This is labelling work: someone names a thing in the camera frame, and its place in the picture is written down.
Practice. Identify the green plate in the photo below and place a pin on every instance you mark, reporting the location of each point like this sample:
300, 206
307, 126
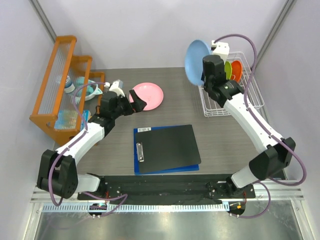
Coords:
228, 70

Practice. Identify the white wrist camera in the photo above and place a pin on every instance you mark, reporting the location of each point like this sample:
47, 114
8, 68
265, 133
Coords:
220, 49
116, 87

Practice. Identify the orange plate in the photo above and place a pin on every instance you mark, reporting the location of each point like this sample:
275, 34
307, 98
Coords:
237, 70

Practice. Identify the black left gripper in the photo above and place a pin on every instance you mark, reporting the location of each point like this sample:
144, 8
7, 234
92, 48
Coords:
138, 105

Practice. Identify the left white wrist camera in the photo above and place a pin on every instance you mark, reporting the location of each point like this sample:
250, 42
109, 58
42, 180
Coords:
116, 87

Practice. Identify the blue folder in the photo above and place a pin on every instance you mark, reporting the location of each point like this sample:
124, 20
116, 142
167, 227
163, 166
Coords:
137, 172

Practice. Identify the orange wooden shelf rack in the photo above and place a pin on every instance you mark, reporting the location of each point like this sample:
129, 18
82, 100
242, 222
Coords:
54, 112

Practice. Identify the blue plate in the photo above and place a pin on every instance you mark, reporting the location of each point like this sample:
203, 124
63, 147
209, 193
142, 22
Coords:
193, 61

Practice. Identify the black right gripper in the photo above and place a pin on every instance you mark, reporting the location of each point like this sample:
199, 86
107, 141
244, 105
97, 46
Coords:
203, 78

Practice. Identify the aluminium frame rail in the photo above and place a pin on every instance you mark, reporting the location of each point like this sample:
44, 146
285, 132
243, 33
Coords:
265, 192

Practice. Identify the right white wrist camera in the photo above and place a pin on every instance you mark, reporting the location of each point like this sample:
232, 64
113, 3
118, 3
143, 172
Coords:
220, 49

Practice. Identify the white and teal bowl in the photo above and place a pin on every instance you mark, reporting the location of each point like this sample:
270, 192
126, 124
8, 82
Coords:
91, 90

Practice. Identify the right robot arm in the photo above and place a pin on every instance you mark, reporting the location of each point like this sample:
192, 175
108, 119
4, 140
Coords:
274, 152

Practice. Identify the pink plate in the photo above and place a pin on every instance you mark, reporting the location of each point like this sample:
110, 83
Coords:
150, 93

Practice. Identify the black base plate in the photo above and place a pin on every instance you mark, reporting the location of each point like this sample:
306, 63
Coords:
173, 190

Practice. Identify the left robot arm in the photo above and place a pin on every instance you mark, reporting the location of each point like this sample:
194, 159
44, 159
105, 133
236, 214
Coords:
58, 168

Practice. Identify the white wire dish rack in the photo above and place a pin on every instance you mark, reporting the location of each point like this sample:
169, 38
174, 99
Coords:
212, 109

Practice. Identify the small white blue jar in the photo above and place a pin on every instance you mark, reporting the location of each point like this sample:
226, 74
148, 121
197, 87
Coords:
69, 87

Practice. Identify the black clipboard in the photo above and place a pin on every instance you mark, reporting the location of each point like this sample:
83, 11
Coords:
167, 148

